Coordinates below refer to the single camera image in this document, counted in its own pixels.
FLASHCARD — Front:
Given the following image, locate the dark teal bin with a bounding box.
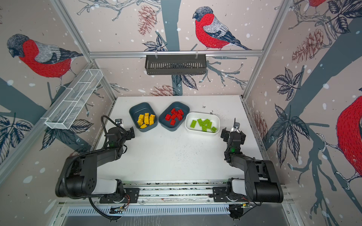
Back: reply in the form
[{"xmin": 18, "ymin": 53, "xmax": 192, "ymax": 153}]
[
  {"xmin": 129, "ymin": 102, "xmax": 158, "ymax": 132},
  {"xmin": 159, "ymin": 102, "xmax": 190, "ymax": 131}
]

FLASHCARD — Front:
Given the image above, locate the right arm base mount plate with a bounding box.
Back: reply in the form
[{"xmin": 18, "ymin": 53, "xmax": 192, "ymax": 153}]
[{"xmin": 209, "ymin": 186, "xmax": 249, "ymax": 202}]

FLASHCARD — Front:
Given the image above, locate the white mesh wire shelf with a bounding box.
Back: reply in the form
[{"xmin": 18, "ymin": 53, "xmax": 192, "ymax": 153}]
[{"xmin": 45, "ymin": 69, "xmax": 103, "ymax": 130}]

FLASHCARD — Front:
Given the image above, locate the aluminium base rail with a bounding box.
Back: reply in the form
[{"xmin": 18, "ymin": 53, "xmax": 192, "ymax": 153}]
[{"xmin": 58, "ymin": 180, "xmax": 295, "ymax": 207}]

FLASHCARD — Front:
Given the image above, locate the middle dark teal bin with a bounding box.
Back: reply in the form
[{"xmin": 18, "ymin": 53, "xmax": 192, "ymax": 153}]
[{"xmin": 159, "ymin": 102, "xmax": 190, "ymax": 131}]

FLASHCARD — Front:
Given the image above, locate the left dark teal bin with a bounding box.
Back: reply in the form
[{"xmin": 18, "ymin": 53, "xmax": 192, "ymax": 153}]
[{"xmin": 129, "ymin": 102, "xmax": 158, "ymax": 132}]

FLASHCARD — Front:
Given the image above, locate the green lego brick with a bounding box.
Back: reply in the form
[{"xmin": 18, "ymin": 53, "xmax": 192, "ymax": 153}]
[{"xmin": 206, "ymin": 121, "xmax": 212, "ymax": 129}]

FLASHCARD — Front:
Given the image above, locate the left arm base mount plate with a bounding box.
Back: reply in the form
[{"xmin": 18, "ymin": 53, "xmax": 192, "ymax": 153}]
[{"xmin": 100, "ymin": 188, "xmax": 140, "ymax": 204}]

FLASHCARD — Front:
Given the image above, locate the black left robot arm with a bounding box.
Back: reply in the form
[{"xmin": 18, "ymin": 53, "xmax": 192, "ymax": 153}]
[{"xmin": 55, "ymin": 115, "xmax": 135, "ymax": 199}]

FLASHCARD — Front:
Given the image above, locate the white plastic bin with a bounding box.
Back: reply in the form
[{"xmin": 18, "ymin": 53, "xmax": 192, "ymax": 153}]
[{"xmin": 185, "ymin": 112, "xmax": 220, "ymax": 136}]

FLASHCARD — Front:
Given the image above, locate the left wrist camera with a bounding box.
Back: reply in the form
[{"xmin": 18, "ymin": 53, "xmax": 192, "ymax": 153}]
[{"xmin": 115, "ymin": 119, "xmax": 123, "ymax": 126}]

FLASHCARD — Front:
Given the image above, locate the black hanging wire basket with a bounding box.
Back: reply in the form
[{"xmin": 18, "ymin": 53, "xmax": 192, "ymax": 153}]
[{"xmin": 145, "ymin": 54, "xmax": 207, "ymax": 75}]

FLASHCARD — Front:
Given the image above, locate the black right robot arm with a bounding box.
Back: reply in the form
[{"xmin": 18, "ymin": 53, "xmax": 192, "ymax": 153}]
[{"xmin": 221, "ymin": 128, "xmax": 284, "ymax": 203}]

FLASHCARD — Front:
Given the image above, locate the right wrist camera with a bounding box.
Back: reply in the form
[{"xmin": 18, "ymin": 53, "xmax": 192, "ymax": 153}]
[{"xmin": 232, "ymin": 119, "xmax": 240, "ymax": 133}]

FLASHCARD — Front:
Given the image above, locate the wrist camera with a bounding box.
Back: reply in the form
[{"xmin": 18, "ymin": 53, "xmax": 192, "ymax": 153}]
[
  {"xmin": 115, "ymin": 119, "xmax": 123, "ymax": 126},
  {"xmin": 232, "ymin": 119, "xmax": 240, "ymax": 133}
]

